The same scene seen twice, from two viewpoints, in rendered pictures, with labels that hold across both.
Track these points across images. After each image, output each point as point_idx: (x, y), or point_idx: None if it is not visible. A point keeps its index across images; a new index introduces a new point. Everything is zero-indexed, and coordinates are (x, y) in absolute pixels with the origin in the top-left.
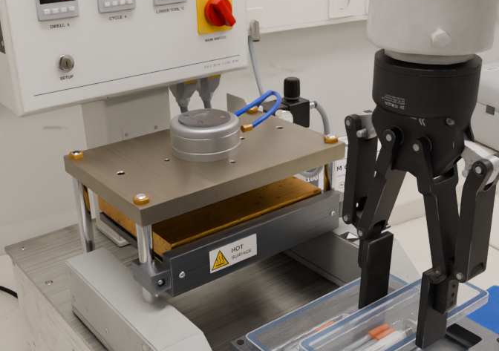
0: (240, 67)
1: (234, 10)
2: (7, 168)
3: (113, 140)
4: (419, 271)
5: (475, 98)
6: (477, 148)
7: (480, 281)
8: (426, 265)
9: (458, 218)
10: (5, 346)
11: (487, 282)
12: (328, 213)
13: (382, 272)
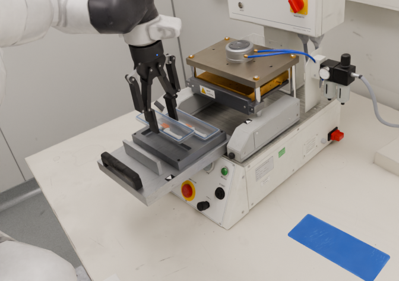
0: (312, 35)
1: (309, 5)
2: (335, 43)
3: (265, 42)
4: (386, 217)
5: (137, 59)
6: (133, 72)
7: (390, 248)
8: (398, 221)
9: (146, 95)
10: None
11: (392, 252)
12: (243, 105)
13: (171, 110)
